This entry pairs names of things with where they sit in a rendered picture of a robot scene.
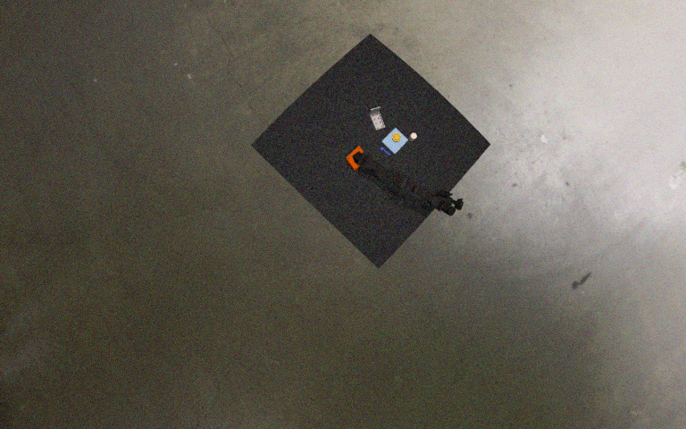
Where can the grey dish rack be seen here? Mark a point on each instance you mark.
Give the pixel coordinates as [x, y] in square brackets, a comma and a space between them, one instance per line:
[376, 119]

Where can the light blue flat mat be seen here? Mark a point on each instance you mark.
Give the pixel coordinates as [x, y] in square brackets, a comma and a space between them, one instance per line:
[393, 145]

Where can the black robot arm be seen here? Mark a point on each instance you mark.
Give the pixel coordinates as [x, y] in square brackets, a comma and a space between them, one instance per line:
[366, 161]

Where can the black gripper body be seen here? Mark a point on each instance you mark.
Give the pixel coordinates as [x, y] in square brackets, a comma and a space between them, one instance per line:
[458, 204]

